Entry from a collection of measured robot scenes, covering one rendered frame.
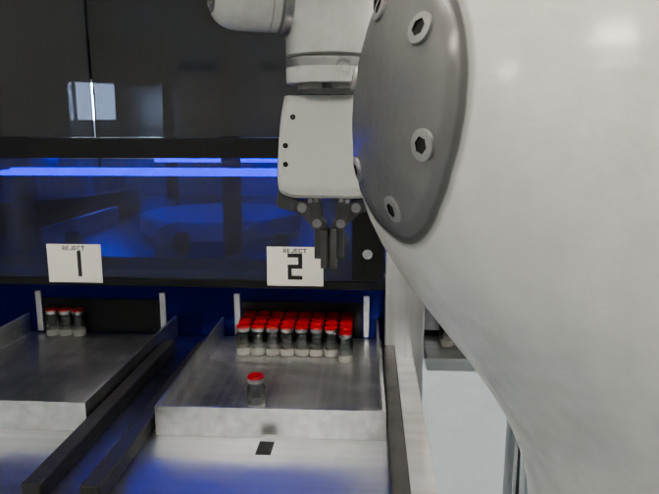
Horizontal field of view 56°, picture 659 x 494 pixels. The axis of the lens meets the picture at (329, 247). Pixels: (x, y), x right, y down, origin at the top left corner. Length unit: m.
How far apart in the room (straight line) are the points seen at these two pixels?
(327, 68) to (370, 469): 0.40
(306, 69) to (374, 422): 0.38
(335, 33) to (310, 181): 0.14
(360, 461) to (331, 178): 0.30
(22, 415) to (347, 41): 0.55
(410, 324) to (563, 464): 0.77
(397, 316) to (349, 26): 0.49
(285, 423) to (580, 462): 0.56
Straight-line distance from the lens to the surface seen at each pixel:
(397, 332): 0.95
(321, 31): 0.58
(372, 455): 0.69
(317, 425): 0.72
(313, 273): 0.92
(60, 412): 0.79
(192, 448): 0.72
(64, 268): 1.03
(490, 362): 0.16
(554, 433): 0.17
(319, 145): 0.59
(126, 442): 0.71
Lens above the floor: 1.22
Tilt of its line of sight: 11 degrees down
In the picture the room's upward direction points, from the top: straight up
